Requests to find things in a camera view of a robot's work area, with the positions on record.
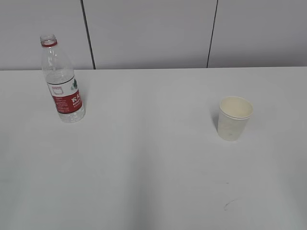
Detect white paper cup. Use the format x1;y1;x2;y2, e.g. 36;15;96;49
217;96;253;141

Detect clear plastic water bottle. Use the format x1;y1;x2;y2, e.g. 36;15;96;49
40;34;85;123

